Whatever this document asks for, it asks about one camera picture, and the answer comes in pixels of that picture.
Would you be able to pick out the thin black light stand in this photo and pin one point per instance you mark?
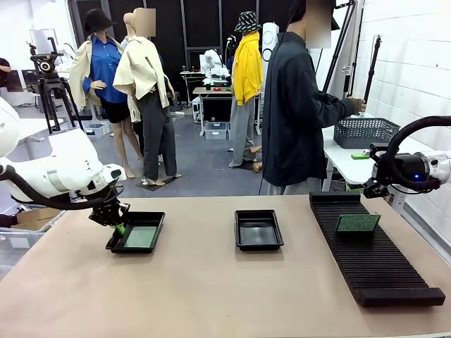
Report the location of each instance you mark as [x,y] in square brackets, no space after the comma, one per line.
[372,67]

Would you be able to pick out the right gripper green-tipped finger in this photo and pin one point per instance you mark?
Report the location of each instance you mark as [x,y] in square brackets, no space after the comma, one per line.
[377,188]
[377,152]

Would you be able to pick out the person's right forearm dark sleeve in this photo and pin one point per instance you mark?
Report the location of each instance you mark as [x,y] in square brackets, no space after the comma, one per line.
[333,107]

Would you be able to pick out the patterned bucket hat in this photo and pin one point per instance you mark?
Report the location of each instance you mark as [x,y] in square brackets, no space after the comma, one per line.
[247,21]

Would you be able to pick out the black studio stand poles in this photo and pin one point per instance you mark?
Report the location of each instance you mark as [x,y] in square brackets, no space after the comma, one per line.
[340,45]

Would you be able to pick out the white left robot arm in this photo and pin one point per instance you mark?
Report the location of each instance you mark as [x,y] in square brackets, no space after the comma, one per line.
[60,169]

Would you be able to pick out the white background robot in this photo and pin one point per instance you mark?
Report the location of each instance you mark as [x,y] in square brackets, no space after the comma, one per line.
[210,60]

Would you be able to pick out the brown cardboard box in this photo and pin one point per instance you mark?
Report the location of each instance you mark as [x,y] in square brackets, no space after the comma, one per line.
[35,216]

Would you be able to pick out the grey plastic mesh basket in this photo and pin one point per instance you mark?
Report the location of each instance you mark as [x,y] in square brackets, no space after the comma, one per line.
[363,132]

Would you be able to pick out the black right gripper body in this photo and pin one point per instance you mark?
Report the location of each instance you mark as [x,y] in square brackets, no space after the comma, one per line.
[408,169]

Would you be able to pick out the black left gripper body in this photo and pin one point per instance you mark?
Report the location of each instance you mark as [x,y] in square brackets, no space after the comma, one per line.
[109,213]

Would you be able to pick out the white desk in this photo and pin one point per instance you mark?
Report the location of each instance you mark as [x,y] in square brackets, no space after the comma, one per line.
[38,128]

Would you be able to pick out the mannequin in cream jacket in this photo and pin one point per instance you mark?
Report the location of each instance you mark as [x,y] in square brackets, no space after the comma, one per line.
[155,116]

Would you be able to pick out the white round-front appliance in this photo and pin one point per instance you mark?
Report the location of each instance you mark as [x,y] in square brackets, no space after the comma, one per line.
[269,38]

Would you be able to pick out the background work table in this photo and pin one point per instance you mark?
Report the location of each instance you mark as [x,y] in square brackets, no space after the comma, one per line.
[211,91]

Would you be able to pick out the black ESD tray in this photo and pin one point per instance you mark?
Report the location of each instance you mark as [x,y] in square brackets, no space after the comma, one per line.
[259,242]
[155,220]

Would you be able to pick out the black slotted board rack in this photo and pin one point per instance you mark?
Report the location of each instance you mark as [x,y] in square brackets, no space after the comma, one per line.
[377,260]

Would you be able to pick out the person in dark jacket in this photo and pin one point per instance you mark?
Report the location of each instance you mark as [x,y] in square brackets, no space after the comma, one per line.
[292,123]

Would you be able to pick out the green circuit board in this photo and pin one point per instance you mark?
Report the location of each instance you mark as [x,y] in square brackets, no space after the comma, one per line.
[357,224]
[141,237]

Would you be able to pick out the mannequin in yellow hoodie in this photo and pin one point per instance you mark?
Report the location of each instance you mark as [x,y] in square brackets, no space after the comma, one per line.
[246,70]

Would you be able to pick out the mannequin in blue shirt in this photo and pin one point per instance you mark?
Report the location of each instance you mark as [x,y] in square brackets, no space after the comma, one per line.
[104,70]

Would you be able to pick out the black brimmed hat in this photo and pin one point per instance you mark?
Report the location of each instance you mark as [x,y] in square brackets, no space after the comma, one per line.
[97,19]

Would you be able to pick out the background person black shirt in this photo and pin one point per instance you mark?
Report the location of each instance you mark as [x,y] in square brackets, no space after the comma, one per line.
[4,72]

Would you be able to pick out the white side table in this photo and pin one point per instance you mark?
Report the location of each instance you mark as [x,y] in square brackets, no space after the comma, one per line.
[338,160]

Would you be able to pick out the person's right hand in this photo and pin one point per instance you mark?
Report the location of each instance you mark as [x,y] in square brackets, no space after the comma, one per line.
[356,106]

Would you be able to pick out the black camera tripod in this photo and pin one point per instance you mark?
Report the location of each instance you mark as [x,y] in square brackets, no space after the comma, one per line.
[49,105]

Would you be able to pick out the clear storage bin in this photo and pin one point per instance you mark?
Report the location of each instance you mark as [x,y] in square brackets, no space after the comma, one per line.
[215,131]

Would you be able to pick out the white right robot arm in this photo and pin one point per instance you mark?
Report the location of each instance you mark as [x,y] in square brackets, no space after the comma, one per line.
[440,165]

